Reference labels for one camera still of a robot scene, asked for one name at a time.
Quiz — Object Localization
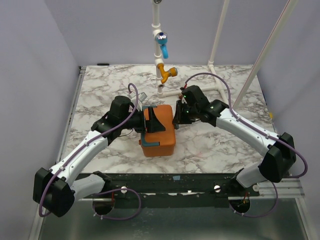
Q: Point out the teal divided tray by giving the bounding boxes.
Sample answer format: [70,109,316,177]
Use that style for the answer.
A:
[140,105,160,147]

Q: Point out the orange medicine kit box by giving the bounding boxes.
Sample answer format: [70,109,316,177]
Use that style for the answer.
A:
[139,104,176,157]

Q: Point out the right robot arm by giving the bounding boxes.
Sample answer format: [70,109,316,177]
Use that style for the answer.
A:
[172,85,297,196]

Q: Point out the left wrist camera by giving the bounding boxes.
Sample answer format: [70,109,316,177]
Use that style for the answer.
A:
[128,92,148,111]

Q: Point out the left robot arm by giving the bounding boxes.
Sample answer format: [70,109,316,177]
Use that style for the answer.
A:
[33,96,166,217]

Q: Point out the white PVC pipe frame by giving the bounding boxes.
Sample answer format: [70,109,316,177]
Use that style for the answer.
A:
[147,0,297,104]

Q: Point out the yellow faucet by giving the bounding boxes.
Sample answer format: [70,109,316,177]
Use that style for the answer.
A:
[157,63,178,84]

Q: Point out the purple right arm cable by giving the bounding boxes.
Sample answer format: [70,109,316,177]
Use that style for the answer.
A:
[183,72,309,218]

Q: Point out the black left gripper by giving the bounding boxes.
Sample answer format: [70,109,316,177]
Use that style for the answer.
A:
[120,107,166,134]

